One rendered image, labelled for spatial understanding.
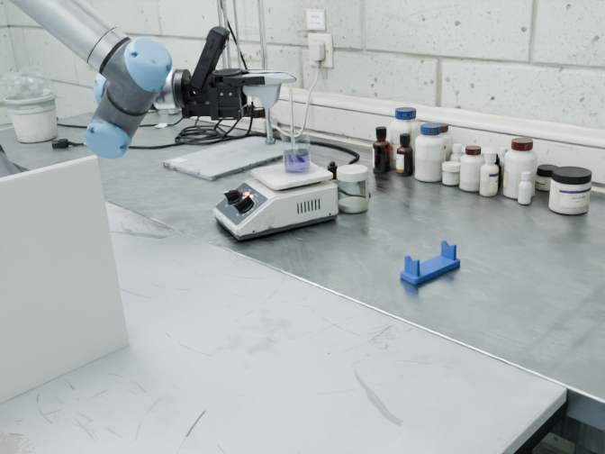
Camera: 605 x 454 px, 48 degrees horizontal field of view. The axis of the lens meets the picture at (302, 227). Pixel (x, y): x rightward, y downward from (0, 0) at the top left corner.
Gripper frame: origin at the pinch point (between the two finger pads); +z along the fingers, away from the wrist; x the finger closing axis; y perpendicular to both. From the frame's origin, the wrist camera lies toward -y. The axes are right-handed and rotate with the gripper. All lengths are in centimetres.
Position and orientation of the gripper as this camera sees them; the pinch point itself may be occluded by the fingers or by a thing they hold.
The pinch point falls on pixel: (288, 75)
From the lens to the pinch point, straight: 121.2
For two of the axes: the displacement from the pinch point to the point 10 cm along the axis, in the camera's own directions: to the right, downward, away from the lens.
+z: 9.9, 0.2, -1.6
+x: -1.6, 3.7, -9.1
